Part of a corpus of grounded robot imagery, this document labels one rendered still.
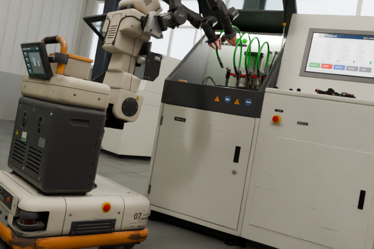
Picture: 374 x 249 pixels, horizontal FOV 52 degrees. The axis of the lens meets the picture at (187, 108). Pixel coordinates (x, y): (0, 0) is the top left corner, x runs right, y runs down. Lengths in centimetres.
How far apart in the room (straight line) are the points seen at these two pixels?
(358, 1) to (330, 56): 420
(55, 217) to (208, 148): 108
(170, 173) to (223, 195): 39
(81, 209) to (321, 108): 138
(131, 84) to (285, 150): 96
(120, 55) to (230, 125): 80
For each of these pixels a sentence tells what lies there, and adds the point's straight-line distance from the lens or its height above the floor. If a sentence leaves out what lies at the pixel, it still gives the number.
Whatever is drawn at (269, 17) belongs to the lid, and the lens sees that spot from 293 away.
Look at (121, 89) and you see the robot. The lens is 207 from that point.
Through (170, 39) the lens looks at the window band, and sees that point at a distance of 809.
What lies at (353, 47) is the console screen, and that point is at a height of 133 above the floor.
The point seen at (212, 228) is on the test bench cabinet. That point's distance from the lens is 258.
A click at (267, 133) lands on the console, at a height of 71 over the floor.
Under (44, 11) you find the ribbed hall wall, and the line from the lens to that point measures 948.
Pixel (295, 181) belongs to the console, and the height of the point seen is 47.
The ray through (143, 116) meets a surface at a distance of 548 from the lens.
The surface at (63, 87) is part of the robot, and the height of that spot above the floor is 76.
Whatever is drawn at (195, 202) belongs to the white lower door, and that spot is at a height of 20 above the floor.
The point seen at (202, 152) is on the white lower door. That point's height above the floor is 52.
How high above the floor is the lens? 73
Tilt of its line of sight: 1 degrees up
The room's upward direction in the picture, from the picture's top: 10 degrees clockwise
